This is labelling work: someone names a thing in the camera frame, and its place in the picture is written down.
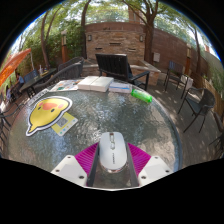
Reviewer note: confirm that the green plastic bottle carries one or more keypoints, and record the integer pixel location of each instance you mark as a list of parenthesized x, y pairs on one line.
[(141, 95)]

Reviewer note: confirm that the dark wicker chair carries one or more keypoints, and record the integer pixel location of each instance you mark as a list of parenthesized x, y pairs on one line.
[(71, 61), (65, 75)]

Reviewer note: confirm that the dark outdoor table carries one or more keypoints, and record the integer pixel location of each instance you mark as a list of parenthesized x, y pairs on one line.
[(38, 77)]

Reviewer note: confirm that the blue chair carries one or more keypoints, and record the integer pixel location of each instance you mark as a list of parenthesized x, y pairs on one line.
[(30, 75)]

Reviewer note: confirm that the white computer mouse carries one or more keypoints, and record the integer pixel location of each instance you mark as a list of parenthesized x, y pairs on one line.
[(113, 153)]

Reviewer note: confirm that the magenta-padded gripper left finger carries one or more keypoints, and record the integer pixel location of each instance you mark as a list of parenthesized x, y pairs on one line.
[(70, 170)]

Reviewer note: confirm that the orange canopy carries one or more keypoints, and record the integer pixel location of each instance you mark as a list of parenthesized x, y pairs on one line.
[(13, 63)]

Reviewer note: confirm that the stone fountain wall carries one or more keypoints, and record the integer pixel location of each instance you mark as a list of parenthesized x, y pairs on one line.
[(115, 40)]

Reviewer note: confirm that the black slatted chair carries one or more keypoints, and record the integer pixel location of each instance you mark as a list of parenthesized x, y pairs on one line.
[(111, 65)]

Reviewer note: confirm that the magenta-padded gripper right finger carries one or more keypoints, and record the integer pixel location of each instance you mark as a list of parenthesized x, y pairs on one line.
[(155, 168)]

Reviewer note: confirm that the yellow square card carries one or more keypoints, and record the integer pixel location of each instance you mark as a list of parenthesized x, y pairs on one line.
[(66, 125)]

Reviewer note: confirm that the yellow bird-shaped mouse pad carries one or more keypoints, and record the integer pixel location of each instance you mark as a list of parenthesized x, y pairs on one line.
[(46, 115)]

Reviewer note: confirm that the black metal mesh chair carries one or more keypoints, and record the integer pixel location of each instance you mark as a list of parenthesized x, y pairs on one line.
[(204, 100)]

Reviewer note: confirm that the white flat box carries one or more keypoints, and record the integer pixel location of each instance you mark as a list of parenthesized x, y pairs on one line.
[(102, 84), (87, 82)]

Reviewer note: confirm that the black folding chair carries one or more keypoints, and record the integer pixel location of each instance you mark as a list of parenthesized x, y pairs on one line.
[(176, 68)]

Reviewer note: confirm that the black metal armchair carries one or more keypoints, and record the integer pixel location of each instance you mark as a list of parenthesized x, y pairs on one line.
[(5, 116)]

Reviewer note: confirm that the wooden lamp post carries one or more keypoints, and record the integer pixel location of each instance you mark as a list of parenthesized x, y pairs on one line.
[(188, 60), (64, 46)]

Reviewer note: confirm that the person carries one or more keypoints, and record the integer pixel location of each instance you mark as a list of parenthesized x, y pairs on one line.
[(20, 79)]

